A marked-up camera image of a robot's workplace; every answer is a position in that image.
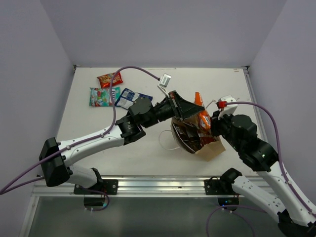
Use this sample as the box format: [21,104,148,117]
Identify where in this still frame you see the red Doritos chip bag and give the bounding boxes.
[172,118,218,151]

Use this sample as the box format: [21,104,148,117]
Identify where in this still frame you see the orange snack packet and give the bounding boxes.
[195,92,211,132]

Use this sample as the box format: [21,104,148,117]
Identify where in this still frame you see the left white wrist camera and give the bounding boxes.
[158,74,171,96]

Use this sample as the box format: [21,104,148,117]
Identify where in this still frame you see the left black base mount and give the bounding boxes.
[74,179,119,212]

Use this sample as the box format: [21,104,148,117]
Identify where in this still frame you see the brown chip bag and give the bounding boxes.
[171,118,202,154]

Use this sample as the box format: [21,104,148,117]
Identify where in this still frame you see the blue snack bag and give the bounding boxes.
[115,88,153,110]

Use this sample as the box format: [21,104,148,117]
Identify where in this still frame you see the brown paper bag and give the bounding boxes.
[158,114,226,161]

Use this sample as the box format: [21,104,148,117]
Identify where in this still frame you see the purple cable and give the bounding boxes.
[206,101,316,237]
[0,66,161,212]

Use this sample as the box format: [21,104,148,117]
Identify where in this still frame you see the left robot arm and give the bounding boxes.
[39,91,204,194]

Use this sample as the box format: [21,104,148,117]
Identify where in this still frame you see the aluminium front rail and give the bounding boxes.
[32,175,289,197]

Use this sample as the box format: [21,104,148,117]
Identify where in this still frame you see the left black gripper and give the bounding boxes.
[142,90,204,128]

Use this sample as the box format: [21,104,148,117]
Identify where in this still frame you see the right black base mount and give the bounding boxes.
[204,176,239,207]

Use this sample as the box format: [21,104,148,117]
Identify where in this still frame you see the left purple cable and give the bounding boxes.
[0,66,161,212]

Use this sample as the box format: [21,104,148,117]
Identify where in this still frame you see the teal Fox's candy bag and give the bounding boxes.
[89,87,121,107]

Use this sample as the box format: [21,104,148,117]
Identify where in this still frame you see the small red snack packet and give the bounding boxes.
[97,73,123,88]

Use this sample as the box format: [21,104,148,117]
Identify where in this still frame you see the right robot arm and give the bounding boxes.
[210,111,316,237]

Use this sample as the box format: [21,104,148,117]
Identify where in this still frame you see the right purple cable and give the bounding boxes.
[206,101,316,237]

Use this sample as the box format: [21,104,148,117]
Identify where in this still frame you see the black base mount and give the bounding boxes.
[204,176,239,207]
[74,179,119,212]

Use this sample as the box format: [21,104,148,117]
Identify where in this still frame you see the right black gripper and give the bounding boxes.
[206,108,242,152]

